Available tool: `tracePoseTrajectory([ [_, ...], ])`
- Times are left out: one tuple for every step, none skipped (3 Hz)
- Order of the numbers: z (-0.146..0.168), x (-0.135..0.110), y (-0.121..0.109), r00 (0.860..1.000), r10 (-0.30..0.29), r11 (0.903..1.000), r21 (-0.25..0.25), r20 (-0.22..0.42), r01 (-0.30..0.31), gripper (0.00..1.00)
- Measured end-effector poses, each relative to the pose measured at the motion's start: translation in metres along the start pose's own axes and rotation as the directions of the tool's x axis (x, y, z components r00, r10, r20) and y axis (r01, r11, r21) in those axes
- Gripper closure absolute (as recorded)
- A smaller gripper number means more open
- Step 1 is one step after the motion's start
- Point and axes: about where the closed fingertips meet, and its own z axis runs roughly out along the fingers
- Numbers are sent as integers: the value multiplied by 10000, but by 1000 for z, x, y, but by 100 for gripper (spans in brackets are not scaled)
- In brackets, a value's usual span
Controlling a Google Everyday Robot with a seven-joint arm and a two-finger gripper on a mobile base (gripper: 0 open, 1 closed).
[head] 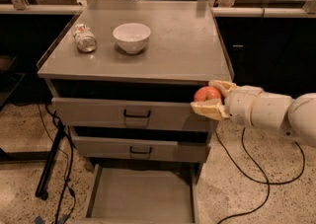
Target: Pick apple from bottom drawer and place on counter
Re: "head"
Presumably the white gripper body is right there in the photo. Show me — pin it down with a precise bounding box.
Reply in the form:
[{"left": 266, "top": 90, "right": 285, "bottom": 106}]
[{"left": 225, "top": 86, "right": 264, "bottom": 126}]

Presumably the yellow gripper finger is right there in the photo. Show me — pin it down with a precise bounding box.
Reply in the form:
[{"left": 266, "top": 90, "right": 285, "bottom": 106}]
[
  {"left": 191, "top": 99, "right": 229, "bottom": 121},
  {"left": 208, "top": 80, "right": 238, "bottom": 98}
]

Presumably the red apple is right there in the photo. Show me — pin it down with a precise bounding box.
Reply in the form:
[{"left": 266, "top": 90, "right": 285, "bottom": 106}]
[{"left": 194, "top": 86, "right": 222, "bottom": 102}]

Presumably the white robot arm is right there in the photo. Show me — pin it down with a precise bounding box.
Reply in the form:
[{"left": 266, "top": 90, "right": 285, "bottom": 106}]
[{"left": 191, "top": 80, "right": 316, "bottom": 147}]

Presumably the grey drawer cabinet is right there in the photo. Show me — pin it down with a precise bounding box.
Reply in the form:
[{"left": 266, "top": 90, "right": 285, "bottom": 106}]
[{"left": 37, "top": 0, "right": 235, "bottom": 224}]

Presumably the middle grey drawer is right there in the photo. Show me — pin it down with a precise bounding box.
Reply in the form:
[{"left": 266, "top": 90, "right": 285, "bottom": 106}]
[{"left": 71, "top": 126, "right": 210, "bottom": 163}]

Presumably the bottom grey open drawer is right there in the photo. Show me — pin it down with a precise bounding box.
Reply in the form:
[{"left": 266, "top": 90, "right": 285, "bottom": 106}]
[{"left": 71, "top": 162, "right": 199, "bottom": 224}]

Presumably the top grey drawer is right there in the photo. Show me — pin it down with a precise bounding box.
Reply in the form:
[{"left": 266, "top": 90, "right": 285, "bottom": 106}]
[{"left": 52, "top": 98, "right": 218, "bottom": 132}]

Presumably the white ceramic bowl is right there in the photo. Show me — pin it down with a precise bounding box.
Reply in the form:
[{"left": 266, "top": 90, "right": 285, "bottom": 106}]
[{"left": 113, "top": 23, "right": 151, "bottom": 54}]

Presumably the black metal stand leg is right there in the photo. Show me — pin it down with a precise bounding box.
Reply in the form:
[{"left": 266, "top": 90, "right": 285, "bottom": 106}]
[{"left": 35, "top": 121, "right": 64, "bottom": 200}]

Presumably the black floor cables left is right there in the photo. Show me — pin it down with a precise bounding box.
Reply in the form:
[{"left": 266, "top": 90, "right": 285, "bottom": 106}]
[{"left": 37, "top": 103, "right": 77, "bottom": 224}]

